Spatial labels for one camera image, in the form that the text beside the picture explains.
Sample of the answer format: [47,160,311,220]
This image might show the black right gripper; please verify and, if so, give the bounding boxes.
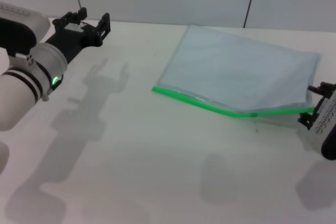
[298,82,336,130]

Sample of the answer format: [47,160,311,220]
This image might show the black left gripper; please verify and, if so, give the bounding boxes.
[46,7,112,63]

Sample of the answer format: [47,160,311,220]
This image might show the translucent green-zip document bag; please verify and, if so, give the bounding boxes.
[151,24,323,120]

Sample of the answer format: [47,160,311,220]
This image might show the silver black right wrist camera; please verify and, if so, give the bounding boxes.
[311,97,336,161]

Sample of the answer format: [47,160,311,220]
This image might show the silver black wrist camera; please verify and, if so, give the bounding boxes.
[0,2,52,57]
[311,97,336,161]

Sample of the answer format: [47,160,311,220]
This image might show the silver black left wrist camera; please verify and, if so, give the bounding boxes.
[0,2,52,57]

